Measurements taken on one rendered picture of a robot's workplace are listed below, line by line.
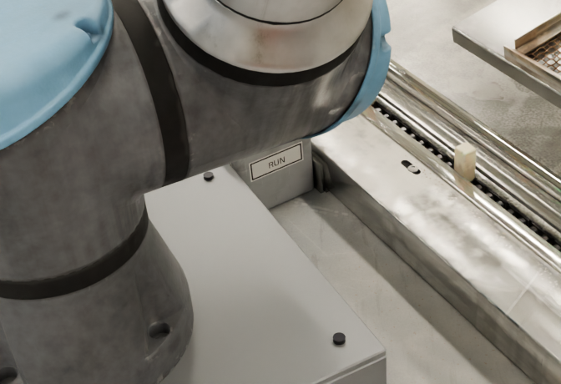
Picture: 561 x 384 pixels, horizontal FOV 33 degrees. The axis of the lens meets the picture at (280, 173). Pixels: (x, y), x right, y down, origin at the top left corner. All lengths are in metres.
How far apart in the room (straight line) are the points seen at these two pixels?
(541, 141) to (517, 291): 0.24
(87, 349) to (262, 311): 0.13
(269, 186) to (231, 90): 0.29
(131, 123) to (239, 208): 0.23
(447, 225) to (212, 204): 0.18
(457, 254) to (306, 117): 0.20
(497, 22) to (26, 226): 0.53
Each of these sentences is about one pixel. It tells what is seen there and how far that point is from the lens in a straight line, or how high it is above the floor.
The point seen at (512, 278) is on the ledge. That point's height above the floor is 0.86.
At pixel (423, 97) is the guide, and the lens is 0.86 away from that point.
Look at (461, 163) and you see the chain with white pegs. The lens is 0.78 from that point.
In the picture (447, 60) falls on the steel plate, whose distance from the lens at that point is 0.98.
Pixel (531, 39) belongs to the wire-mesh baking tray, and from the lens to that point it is 0.87.
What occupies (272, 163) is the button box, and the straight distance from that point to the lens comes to 0.77.
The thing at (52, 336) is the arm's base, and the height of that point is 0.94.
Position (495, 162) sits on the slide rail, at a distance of 0.80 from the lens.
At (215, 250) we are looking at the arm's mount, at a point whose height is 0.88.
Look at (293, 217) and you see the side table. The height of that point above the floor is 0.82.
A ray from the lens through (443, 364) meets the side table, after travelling 0.68.
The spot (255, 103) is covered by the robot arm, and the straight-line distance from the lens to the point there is 0.51.
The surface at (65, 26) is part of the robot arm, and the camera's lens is 0.49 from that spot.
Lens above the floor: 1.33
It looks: 38 degrees down
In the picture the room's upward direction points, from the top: 6 degrees counter-clockwise
